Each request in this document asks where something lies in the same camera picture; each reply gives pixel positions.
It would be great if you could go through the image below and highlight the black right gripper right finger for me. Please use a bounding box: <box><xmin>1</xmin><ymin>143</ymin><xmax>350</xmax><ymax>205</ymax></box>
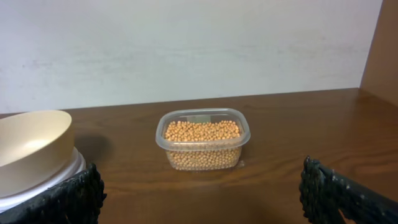
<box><xmin>299</xmin><ymin>156</ymin><xmax>397</xmax><ymax>224</ymax></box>

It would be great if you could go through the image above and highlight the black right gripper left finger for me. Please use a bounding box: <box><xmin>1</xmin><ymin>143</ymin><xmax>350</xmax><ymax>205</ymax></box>
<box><xmin>1</xmin><ymin>163</ymin><xmax>107</xmax><ymax>224</ymax></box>

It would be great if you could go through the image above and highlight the white digital kitchen scale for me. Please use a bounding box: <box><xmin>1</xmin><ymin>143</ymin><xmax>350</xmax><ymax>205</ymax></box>
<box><xmin>1</xmin><ymin>147</ymin><xmax>86</xmax><ymax>213</ymax></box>

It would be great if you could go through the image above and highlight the cream round bowl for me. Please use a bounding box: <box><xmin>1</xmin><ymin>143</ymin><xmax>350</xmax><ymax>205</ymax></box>
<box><xmin>1</xmin><ymin>110</ymin><xmax>74</xmax><ymax>197</ymax></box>

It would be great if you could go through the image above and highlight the clear plastic container of soybeans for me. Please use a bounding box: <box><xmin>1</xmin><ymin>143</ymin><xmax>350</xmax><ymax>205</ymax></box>
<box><xmin>155</xmin><ymin>108</ymin><xmax>251</xmax><ymax>171</ymax></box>

